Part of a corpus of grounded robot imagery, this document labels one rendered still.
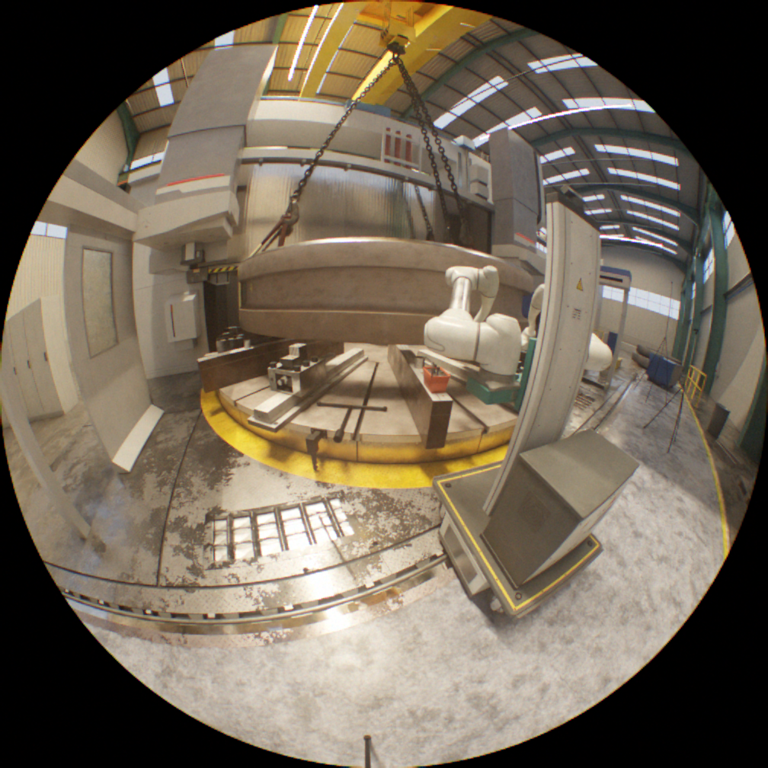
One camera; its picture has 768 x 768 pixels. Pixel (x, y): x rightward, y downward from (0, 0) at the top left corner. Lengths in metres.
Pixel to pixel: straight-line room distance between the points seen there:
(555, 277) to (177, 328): 4.83
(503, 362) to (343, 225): 4.55
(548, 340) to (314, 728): 1.82
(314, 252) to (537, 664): 3.13
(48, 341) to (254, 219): 4.71
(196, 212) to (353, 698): 3.87
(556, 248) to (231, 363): 2.96
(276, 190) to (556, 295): 4.87
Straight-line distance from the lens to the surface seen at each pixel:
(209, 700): 1.55
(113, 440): 2.89
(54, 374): 6.00
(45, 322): 5.99
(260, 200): 5.08
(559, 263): 0.93
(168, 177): 4.04
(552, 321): 0.91
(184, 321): 4.70
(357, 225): 5.22
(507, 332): 0.91
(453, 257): 2.20
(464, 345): 0.91
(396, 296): 2.17
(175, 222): 3.22
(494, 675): 1.44
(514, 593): 1.18
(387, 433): 1.82
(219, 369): 2.94
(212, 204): 3.13
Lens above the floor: 1.33
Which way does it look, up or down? 22 degrees down
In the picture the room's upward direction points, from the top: 3 degrees clockwise
